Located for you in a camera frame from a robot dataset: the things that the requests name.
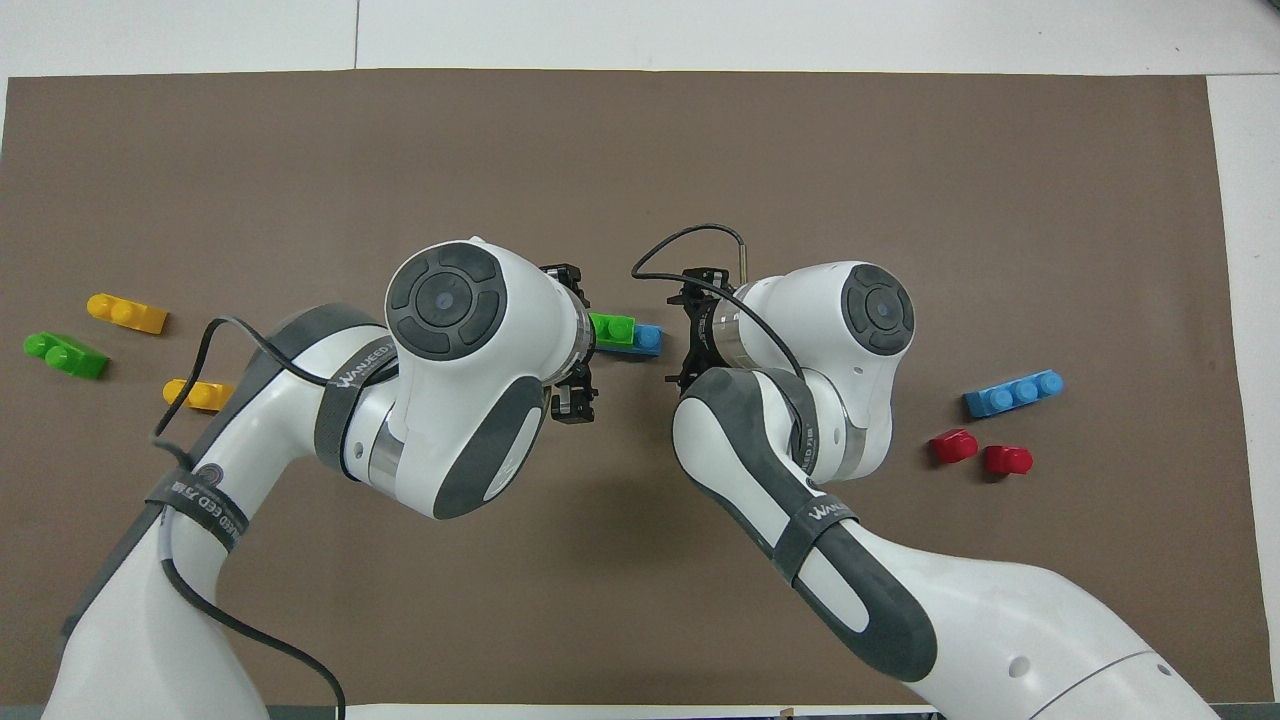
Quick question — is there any brown paper table mat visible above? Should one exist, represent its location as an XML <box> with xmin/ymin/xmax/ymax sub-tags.
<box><xmin>0</xmin><ymin>68</ymin><xmax>1276</xmax><ymax>707</ymax></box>

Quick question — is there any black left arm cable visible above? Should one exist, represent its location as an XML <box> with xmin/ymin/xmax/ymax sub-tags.
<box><xmin>152</xmin><ymin>317</ymin><xmax>346</xmax><ymax>720</ymax></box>

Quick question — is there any yellow two-stud toy block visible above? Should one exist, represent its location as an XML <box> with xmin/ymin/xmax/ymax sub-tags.
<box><xmin>87</xmin><ymin>293</ymin><xmax>169</xmax><ymax>335</ymax></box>
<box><xmin>163</xmin><ymin>379</ymin><xmax>237</xmax><ymax>414</ymax></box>

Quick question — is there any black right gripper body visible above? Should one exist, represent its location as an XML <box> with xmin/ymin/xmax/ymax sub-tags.
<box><xmin>700</xmin><ymin>285</ymin><xmax>746</xmax><ymax>369</ymax></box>

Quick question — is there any black velcro cable strap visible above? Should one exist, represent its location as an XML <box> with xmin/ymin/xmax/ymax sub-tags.
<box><xmin>780</xmin><ymin>370</ymin><xmax>833</xmax><ymax>476</ymax></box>
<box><xmin>313</xmin><ymin>335</ymin><xmax>401</xmax><ymax>471</ymax></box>
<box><xmin>773</xmin><ymin>493</ymin><xmax>859</xmax><ymax>586</ymax></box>
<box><xmin>145</xmin><ymin>463</ymin><xmax>251</xmax><ymax>546</ymax></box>

